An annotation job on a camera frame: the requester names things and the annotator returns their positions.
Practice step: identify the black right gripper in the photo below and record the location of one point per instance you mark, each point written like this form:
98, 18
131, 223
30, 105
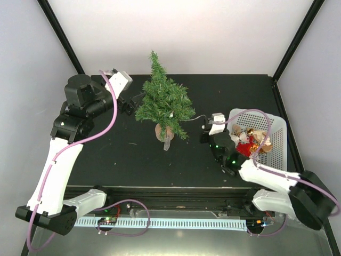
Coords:
208, 128

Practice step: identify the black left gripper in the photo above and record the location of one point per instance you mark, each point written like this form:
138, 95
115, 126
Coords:
131, 105

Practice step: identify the small green christmas tree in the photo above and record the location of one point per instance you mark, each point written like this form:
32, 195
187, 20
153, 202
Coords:
166, 102

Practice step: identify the red star ornament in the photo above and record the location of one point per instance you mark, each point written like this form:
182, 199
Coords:
247, 149

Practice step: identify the white perforated plastic basket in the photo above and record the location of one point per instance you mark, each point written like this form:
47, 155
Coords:
277, 157

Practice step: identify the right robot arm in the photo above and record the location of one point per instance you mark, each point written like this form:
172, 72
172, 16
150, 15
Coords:
302, 196

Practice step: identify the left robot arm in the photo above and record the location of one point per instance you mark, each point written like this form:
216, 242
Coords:
86, 99

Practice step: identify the round wooden tree base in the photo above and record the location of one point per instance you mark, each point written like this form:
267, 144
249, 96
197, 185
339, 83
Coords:
162, 134

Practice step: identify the burlap bow ornament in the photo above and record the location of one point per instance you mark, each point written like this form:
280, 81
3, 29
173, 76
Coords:
236, 129

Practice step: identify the gold bell ornament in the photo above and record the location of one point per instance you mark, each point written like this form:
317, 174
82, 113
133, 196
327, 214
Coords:
250, 131

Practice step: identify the wooden ornament pieces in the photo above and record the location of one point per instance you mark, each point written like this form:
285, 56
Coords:
263, 141

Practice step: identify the right controller circuit board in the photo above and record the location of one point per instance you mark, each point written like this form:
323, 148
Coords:
259, 223

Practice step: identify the controller circuit board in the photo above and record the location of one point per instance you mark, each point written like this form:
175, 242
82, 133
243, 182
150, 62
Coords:
111, 221
259, 223

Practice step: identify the left controller circuit board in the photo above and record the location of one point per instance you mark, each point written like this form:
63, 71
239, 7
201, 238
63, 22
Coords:
111, 221

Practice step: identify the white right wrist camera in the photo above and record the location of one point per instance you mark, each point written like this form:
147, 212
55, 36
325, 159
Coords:
218, 123

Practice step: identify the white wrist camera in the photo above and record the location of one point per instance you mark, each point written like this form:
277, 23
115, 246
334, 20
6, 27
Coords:
120, 81
218, 123

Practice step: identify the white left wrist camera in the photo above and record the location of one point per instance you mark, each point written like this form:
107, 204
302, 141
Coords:
120, 81

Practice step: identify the white slotted cable duct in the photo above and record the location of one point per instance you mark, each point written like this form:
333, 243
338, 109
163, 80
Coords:
167, 223

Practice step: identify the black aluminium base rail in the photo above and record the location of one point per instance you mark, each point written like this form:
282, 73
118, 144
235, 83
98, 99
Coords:
234, 202

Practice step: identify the left black frame post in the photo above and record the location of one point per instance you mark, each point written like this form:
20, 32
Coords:
58, 30

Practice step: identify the black frame post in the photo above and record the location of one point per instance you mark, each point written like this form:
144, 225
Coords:
58, 30
299, 35

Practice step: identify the right black frame post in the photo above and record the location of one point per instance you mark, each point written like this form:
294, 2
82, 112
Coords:
299, 35

